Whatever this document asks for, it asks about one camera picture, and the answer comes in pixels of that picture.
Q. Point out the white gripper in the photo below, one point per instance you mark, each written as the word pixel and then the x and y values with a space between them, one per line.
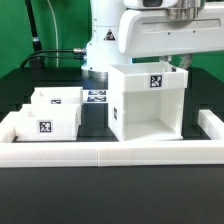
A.
pixel 151 28

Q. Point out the white drawer cabinet box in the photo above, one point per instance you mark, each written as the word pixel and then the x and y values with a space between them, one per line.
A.
pixel 145 102

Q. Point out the white U-shaped border fence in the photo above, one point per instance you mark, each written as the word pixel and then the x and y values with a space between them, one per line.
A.
pixel 100 154

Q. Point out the white front drawer tray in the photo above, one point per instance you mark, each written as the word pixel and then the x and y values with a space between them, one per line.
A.
pixel 49 122

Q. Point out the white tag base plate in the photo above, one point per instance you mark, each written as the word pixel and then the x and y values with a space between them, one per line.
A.
pixel 95 96

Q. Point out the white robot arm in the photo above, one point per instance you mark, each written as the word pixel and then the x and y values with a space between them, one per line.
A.
pixel 102 49

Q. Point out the white drawer tray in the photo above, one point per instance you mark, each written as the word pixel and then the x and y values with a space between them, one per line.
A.
pixel 49 122
pixel 57 95

